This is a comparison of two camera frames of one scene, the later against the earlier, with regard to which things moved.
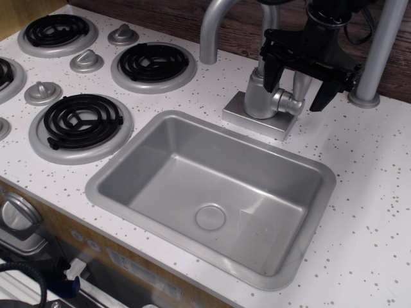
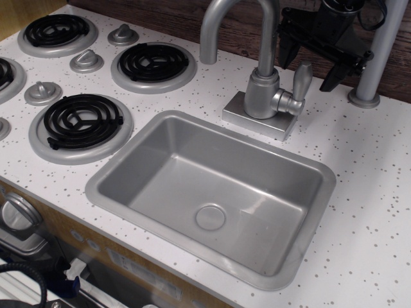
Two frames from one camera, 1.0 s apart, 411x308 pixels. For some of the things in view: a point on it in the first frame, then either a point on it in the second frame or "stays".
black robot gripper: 318,48 -> 331,34
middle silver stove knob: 87,61 stays
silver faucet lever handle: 282,100 stays
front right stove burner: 80,129 stays
